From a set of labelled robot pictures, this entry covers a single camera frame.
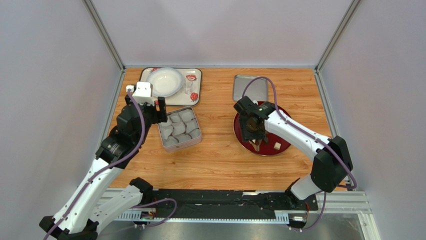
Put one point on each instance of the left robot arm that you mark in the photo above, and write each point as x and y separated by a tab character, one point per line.
82	218

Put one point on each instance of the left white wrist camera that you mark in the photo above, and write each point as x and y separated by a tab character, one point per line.
142	92

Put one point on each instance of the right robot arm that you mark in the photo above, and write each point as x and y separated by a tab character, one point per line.
331	160

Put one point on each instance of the square chocolate tin box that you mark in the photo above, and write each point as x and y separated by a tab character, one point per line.
181	130

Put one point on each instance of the silver tin lid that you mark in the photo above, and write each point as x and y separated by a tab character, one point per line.
257	91

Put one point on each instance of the white ceramic bowl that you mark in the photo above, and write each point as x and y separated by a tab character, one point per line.
165	81

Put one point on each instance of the strawberry pattern square tray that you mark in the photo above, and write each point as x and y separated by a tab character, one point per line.
180	98

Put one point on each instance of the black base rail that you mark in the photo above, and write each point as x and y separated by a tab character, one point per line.
229	206

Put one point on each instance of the white cube chocolate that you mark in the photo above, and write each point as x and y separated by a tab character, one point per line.
277	146

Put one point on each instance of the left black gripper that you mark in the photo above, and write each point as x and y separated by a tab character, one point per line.
158	116

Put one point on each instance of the small clear glass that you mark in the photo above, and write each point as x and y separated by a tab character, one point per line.
188	87

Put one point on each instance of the metal tongs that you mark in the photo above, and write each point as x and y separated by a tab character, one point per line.
257	142

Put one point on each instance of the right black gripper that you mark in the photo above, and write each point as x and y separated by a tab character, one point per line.
255	135

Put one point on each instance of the red round plate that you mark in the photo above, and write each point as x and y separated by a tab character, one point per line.
265	149

